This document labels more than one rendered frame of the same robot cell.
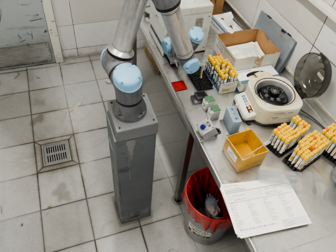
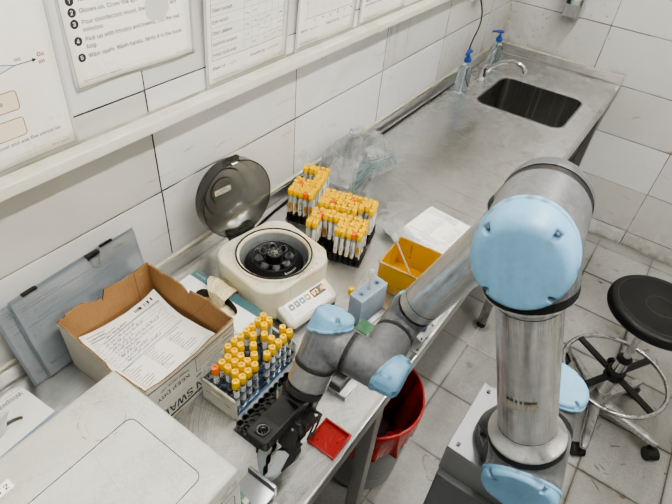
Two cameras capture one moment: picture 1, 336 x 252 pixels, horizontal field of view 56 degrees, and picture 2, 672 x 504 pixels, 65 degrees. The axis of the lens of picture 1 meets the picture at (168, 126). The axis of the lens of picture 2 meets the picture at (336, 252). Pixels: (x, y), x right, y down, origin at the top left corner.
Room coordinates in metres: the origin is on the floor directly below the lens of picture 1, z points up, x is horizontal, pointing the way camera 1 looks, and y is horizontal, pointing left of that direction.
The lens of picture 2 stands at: (1.63, 0.42, 1.90)
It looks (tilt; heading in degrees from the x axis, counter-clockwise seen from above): 41 degrees down; 235
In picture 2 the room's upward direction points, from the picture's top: 6 degrees clockwise
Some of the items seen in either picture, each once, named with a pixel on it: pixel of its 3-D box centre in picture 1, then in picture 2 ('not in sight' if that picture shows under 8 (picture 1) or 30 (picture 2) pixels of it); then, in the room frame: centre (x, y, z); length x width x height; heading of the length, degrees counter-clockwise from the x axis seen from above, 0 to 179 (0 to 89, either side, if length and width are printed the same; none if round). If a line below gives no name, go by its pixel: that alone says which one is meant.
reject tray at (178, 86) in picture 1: (179, 85); (329, 438); (1.28, -0.04, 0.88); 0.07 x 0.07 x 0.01; 24
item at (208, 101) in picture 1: (208, 103); not in sight; (1.14, -0.19, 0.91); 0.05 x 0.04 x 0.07; 114
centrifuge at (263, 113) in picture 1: (267, 100); (278, 272); (1.19, -0.48, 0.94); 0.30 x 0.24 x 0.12; 105
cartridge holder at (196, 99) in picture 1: (200, 96); (335, 378); (1.20, -0.15, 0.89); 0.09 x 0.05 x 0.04; 115
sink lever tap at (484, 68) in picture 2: not in sight; (505, 68); (-0.45, -1.30, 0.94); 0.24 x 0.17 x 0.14; 114
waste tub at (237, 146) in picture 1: (244, 150); (408, 271); (0.86, -0.34, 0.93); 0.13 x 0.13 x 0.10; 29
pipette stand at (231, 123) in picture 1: (231, 120); (366, 302); (1.03, -0.30, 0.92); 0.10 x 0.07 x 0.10; 16
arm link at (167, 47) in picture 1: (176, 46); (379, 359); (1.23, 0.00, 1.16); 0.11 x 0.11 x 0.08; 31
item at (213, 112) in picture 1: (213, 112); (364, 336); (1.08, -0.21, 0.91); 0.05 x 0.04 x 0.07; 114
